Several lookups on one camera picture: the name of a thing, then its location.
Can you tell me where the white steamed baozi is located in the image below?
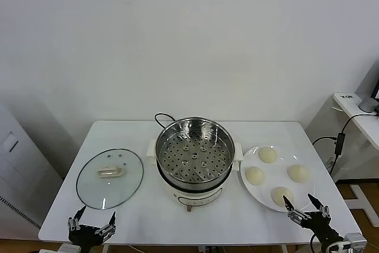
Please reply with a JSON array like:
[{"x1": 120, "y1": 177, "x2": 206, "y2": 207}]
[
  {"x1": 258, "y1": 146, "x2": 278, "y2": 164},
  {"x1": 287, "y1": 164, "x2": 310, "y2": 182},
  {"x1": 271, "y1": 186, "x2": 295, "y2": 207},
  {"x1": 245, "y1": 166, "x2": 266, "y2": 186}
]

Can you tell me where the black power adapter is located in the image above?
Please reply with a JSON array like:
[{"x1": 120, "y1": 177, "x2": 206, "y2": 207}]
[{"x1": 334, "y1": 132, "x2": 346, "y2": 156}]

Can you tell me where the perforated steel steamer basket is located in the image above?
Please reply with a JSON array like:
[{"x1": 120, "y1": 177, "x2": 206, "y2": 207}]
[{"x1": 155, "y1": 117, "x2": 236, "y2": 187}]

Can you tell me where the round glass pot lid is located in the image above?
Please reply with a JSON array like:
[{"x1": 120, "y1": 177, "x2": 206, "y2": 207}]
[{"x1": 76, "y1": 148, "x2": 144, "y2": 211}]

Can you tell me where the steel steamer pot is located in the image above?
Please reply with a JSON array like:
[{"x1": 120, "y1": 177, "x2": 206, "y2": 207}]
[{"x1": 146, "y1": 139, "x2": 244, "y2": 214}]

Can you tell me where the grey monitor stand base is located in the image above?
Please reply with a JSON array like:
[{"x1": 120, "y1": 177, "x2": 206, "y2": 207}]
[{"x1": 357, "y1": 96, "x2": 376, "y2": 113}]

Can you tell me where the thin black cable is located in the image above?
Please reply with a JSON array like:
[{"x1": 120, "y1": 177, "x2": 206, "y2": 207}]
[
  {"x1": 311, "y1": 136, "x2": 338, "y2": 147},
  {"x1": 342, "y1": 112, "x2": 379, "y2": 135}
]

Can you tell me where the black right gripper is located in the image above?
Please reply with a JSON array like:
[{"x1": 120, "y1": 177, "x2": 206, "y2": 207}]
[{"x1": 282, "y1": 193, "x2": 346, "y2": 245}]

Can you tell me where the white floor cabinet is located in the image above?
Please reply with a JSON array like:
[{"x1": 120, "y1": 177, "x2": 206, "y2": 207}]
[{"x1": 0, "y1": 101, "x2": 65, "y2": 233}]

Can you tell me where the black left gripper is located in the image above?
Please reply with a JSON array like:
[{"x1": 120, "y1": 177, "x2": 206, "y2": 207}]
[{"x1": 68, "y1": 205, "x2": 117, "y2": 246}]

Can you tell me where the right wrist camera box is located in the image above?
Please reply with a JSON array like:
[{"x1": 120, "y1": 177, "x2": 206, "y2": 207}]
[{"x1": 343, "y1": 232, "x2": 367, "y2": 251}]

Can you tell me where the black cooker power cable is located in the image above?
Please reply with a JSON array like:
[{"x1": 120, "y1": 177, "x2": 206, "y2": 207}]
[{"x1": 153, "y1": 113, "x2": 178, "y2": 131}]

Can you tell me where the round white plate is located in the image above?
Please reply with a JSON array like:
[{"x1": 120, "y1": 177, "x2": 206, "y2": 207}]
[{"x1": 239, "y1": 145, "x2": 316, "y2": 213}]

